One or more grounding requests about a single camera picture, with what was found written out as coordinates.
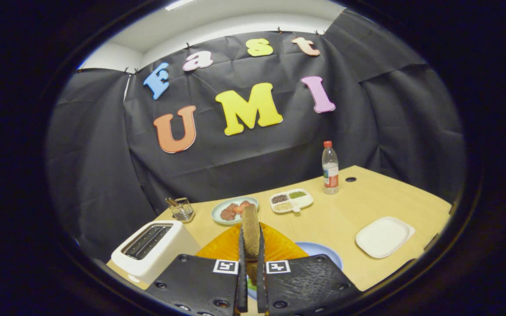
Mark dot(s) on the ceiling light panel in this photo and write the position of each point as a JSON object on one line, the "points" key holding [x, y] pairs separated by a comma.
{"points": [[178, 4]]}

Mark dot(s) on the glass holder with sticks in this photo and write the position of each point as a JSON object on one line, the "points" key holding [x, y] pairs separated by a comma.
{"points": [[182, 211]]}

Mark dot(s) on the pale green plate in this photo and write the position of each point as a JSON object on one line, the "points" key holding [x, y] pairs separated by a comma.
{"points": [[218, 210]]}

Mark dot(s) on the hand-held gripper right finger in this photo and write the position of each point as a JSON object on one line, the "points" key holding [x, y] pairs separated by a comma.
{"points": [[305, 285]]}

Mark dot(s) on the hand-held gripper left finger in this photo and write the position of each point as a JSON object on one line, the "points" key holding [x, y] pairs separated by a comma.
{"points": [[200, 285]]}

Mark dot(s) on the white square plate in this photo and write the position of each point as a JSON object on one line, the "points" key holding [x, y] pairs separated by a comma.
{"points": [[384, 237]]}

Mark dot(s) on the blue plate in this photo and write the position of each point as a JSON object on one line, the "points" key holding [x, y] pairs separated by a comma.
{"points": [[323, 254]]}

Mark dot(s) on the white divided seasoning tray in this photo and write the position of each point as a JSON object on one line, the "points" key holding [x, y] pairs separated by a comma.
{"points": [[303, 201]]}

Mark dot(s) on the red food slice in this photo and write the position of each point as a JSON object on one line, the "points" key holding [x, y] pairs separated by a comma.
{"points": [[245, 205]]}

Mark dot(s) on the white toaster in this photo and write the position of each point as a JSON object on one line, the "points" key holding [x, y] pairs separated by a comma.
{"points": [[165, 259]]}

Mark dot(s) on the brown meat slice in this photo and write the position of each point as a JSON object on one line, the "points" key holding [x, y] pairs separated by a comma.
{"points": [[228, 213]]}

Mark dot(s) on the plain brown bread slice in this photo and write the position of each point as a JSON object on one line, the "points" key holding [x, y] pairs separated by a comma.
{"points": [[251, 232]]}

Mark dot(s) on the clear red-capped water bottle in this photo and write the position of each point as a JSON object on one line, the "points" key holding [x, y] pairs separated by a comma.
{"points": [[330, 175]]}

